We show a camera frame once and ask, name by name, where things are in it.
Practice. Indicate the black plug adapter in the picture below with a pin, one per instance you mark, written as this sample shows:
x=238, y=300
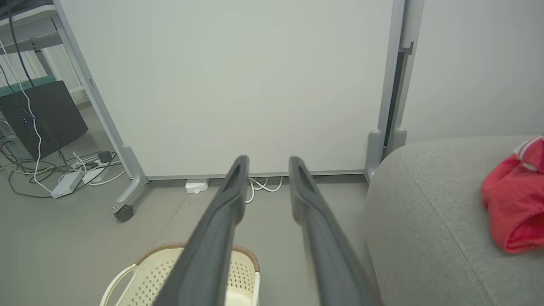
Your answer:
x=105, y=157

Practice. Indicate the cream perforated laundry basket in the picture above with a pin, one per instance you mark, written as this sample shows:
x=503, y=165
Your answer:
x=148, y=280

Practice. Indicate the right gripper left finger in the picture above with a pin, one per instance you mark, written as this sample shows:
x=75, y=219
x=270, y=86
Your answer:
x=212, y=238

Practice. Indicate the black caster wheel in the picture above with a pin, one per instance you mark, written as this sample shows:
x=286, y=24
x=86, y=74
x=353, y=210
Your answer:
x=124, y=213

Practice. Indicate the black box computer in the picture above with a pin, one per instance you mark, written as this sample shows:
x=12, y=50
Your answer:
x=46, y=119

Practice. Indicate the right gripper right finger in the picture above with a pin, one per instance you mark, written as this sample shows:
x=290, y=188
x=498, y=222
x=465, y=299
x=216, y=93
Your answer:
x=323, y=238

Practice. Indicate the white grey desk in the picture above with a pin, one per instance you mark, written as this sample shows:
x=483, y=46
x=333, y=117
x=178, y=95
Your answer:
x=29, y=25

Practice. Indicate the narrow white partition panel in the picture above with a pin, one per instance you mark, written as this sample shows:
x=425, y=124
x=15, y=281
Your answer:
x=476, y=68

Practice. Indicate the grey fabric sofa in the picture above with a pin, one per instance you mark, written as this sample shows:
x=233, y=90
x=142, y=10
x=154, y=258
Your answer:
x=433, y=238

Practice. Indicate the white power adapter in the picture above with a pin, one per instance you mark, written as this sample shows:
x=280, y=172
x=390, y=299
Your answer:
x=196, y=186

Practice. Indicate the plain red garment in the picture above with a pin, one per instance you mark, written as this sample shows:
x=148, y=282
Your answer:
x=514, y=204

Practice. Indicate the wide white partition panel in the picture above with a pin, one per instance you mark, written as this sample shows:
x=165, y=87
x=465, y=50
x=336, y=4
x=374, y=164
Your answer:
x=238, y=85

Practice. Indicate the grey partition foot with caster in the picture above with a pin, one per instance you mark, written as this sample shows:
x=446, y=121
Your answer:
x=131, y=182

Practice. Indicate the red white basketball jersey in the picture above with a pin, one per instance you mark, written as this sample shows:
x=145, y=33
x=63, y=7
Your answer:
x=529, y=149

